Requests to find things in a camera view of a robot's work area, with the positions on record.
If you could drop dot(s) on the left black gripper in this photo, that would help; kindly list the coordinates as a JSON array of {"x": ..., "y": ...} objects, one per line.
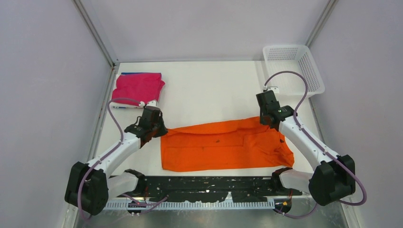
[{"x": 163, "y": 131}]

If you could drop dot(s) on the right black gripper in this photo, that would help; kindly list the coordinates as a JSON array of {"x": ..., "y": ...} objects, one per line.
[{"x": 261, "y": 120}]

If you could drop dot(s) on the orange t shirt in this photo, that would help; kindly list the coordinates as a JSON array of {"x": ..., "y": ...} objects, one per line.
[{"x": 234, "y": 144}]

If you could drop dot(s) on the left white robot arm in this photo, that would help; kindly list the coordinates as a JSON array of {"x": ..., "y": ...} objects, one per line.
[{"x": 91, "y": 185}]

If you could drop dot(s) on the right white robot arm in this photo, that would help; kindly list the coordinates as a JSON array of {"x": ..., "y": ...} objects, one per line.
[{"x": 333, "y": 175}]

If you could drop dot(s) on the folded pink t shirt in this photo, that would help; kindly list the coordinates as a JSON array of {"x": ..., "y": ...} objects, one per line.
[{"x": 138, "y": 88}]

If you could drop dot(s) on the white plastic basket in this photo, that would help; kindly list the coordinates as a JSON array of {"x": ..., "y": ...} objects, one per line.
[{"x": 292, "y": 69}]

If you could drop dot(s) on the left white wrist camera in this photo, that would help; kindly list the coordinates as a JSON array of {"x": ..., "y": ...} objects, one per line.
[{"x": 152, "y": 103}]

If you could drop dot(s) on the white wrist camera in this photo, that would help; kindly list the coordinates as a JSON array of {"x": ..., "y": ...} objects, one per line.
[
  {"x": 152, "y": 103},
  {"x": 275, "y": 89}
]

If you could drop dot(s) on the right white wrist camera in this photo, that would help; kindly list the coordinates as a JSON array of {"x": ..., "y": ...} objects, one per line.
[{"x": 275, "y": 89}]

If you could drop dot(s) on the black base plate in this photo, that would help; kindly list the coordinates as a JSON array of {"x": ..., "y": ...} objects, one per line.
[{"x": 208, "y": 189}]

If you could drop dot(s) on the white slotted cable duct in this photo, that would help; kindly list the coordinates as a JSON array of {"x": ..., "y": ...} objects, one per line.
[{"x": 227, "y": 204}]

